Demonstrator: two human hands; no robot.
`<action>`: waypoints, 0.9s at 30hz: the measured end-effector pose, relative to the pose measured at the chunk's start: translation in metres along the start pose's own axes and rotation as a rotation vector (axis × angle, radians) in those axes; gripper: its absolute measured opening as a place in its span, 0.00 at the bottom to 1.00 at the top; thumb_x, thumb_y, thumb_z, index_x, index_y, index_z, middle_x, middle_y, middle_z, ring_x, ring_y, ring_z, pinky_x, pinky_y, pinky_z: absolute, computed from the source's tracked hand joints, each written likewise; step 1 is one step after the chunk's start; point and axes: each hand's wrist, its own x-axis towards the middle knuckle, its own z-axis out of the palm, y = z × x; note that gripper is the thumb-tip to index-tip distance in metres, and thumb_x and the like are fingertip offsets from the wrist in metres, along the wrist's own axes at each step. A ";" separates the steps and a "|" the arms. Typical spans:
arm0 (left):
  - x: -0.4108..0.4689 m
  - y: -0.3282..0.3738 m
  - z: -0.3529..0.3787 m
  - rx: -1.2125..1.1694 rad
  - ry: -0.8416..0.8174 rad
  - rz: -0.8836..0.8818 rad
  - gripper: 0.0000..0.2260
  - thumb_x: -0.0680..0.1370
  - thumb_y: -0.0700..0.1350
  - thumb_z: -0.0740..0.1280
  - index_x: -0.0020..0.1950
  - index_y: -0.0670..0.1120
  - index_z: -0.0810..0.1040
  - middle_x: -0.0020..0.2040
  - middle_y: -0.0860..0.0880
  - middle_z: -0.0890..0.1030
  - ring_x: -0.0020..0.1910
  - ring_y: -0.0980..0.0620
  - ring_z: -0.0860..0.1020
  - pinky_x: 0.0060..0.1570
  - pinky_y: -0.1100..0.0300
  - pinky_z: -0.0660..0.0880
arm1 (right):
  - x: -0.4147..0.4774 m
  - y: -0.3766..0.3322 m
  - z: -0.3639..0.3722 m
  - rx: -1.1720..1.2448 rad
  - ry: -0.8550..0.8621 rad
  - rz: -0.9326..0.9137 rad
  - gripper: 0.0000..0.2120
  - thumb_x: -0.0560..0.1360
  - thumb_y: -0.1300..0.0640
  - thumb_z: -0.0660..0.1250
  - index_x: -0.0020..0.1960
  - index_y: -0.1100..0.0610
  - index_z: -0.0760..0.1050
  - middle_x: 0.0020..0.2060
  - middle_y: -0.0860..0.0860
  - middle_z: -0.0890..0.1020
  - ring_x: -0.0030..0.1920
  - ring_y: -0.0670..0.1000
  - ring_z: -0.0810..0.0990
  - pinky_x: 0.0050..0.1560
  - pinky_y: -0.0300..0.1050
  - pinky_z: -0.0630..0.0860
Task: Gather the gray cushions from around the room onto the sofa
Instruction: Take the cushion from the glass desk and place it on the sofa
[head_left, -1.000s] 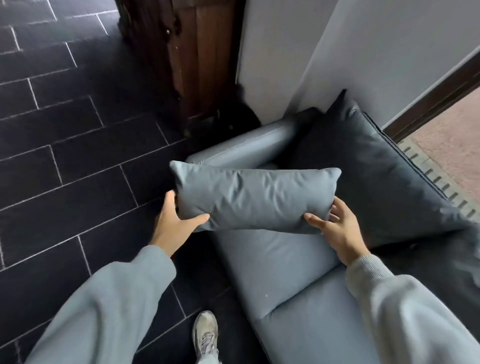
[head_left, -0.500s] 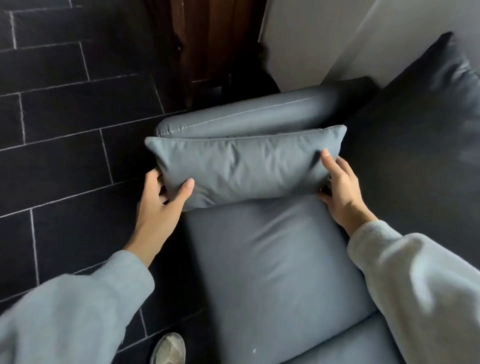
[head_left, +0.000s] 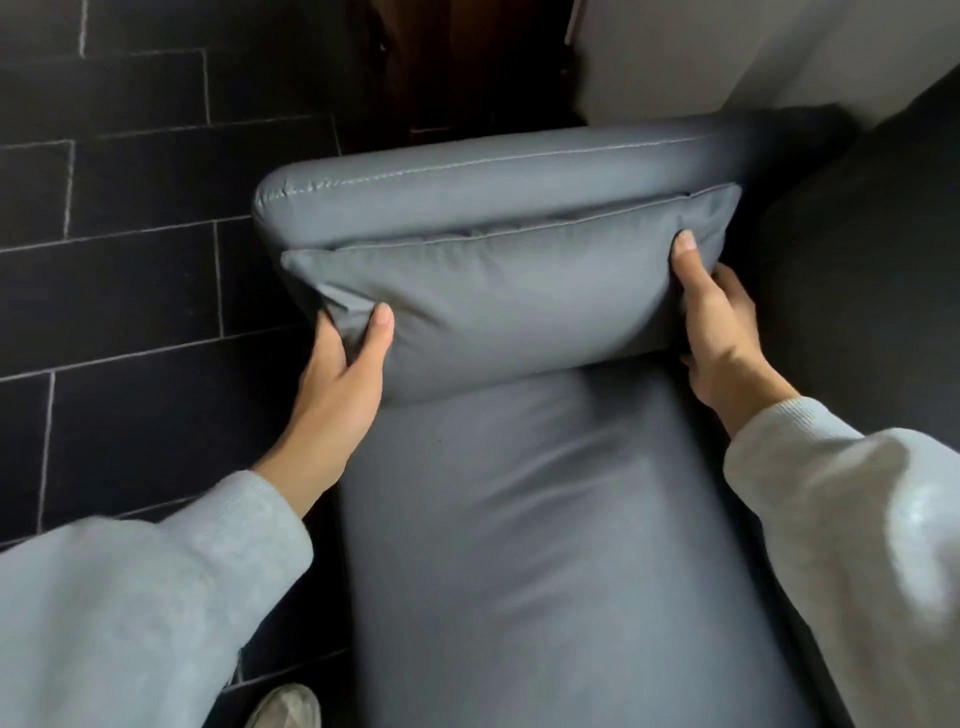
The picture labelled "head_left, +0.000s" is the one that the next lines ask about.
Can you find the grey throw pillow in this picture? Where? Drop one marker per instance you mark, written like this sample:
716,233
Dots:
510,300

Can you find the person's left thumb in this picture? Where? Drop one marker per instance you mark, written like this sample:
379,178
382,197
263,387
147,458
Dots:
375,337

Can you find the person's left hand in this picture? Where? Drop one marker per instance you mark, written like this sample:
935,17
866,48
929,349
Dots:
335,405

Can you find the person's right forearm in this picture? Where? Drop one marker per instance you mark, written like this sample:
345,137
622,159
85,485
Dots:
855,547

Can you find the person's white shoe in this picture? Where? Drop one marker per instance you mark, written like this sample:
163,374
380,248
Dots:
289,709

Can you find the grey sofa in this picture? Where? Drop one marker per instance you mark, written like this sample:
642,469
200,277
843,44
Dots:
525,525

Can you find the person's right hand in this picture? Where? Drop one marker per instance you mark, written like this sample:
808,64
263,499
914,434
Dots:
724,352

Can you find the person's right thumb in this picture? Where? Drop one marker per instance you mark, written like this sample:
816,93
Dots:
694,277

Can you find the person's left forearm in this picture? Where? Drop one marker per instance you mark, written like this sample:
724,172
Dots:
142,600

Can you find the dark wooden door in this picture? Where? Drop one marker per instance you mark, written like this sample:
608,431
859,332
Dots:
465,67

